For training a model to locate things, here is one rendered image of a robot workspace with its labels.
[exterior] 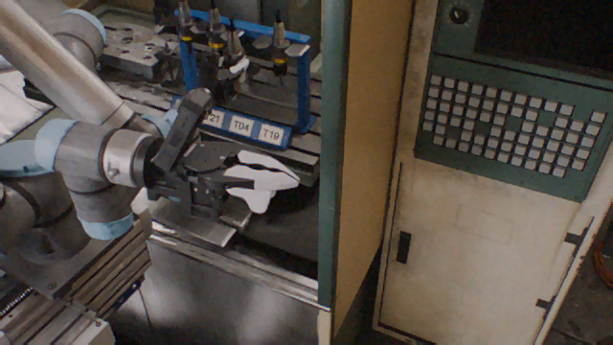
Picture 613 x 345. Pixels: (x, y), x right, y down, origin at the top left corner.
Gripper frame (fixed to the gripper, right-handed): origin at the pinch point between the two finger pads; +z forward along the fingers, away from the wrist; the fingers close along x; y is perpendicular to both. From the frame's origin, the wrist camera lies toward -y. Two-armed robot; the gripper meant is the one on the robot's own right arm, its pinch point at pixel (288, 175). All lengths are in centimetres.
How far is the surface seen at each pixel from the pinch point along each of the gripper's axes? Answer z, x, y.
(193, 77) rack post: -69, -112, 45
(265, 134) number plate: -36, -94, 52
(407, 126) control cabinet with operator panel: 9, -85, 36
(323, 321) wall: -3, -47, 79
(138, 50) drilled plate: -95, -122, 43
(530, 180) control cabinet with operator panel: 43, -77, 42
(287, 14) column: -52, -168, 38
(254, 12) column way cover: -66, -166, 38
